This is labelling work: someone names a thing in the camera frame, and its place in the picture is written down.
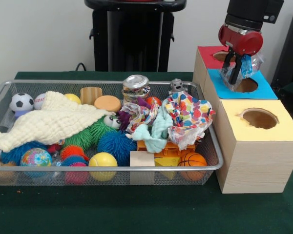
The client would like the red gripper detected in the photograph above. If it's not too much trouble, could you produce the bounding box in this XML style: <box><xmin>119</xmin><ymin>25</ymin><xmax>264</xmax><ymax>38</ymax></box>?
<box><xmin>218</xmin><ymin>23</ymin><xmax>264</xmax><ymax>85</ymax></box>

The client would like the crushed bottle with blue label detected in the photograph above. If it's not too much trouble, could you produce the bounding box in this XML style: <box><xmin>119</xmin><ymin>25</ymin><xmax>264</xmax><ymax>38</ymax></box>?
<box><xmin>218</xmin><ymin>52</ymin><xmax>266</xmax><ymax>93</ymax></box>

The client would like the colourful spotted cloth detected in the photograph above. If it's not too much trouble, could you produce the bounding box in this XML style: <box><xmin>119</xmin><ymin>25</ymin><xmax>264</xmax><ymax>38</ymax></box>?
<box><xmin>165</xmin><ymin>92</ymin><xmax>216</xmax><ymax>151</ymax></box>

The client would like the crushed silver metal can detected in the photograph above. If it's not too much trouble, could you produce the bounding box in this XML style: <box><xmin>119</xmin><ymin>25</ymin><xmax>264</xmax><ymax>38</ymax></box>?
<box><xmin>122</xmin><ymin>74</ymin><xmax>152</xmax><ymax>103</ymax></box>

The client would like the cream knitted cloth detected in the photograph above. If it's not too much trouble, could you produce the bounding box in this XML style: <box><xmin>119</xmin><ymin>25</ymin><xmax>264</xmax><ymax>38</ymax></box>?
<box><xmin>0</xmin><ymin>90</ymin><xmax>113</xmax><ymax>153</ymax></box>

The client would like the globe print ball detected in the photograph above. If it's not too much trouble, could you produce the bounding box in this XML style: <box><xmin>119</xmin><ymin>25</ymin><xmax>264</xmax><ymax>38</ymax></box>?
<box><xmin>20</xmin><ymin>148</ymin><xmax>52</xmax><ymax>177</ymax></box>

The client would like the wooden box with three holes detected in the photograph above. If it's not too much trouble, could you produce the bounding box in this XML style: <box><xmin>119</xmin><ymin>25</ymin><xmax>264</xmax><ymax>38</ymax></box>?
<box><xmin>192</xmin><ymin>45</ymin><xmax>293</xmax><ymax>195</ymax></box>

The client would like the shallow clear mesh bin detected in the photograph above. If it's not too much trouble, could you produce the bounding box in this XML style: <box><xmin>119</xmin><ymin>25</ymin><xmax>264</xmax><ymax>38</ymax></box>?
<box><xmin>0</xmin><ymin>79</ymin><xmax>225</xmax><ymax>187</ymax></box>

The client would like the black stand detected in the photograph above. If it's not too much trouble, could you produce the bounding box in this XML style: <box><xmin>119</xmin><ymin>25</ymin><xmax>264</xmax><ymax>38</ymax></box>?
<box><xmin>270</xmin><ymin>4</ymin><xmax>293</xmax><ymax>90</ymax></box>

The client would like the light teal cloth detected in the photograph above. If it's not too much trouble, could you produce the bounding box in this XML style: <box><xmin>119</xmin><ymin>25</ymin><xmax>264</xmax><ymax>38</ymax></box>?
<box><xmin>131</xmin><ymin>97</ymin><xmax>176</xmax><ymax>154</ymax></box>

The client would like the blue spiky ball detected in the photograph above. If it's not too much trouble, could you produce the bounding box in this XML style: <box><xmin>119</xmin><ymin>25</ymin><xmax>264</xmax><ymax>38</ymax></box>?
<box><xmin>97</xmin><ymin>130</ymin><xmax>137</xmax><ymax>167</ymax></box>
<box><xmin>1</xmin><ymin>140</ymin><xmax>49</xmax><ymax>164</ymax></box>

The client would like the yellow ball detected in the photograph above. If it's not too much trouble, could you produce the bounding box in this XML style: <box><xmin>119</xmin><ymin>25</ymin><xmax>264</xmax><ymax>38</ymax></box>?
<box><xmin>88</xmin><ymin>152</ymin><xmax>118</xmax><ymax>182</ymax></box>

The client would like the black and white soccer ball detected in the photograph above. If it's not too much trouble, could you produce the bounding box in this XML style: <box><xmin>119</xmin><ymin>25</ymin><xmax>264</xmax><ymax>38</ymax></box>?
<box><xmin>9</xmin><ymin>93</ymin><xmax>35</xmax><ymax>113</ymax></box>

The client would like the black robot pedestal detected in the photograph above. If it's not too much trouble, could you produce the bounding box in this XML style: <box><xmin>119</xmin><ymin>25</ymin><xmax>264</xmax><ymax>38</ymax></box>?
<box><xmin>84</xmin><ymin>0</ymin><xmax>188</xmax><ymax>73</ymax></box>

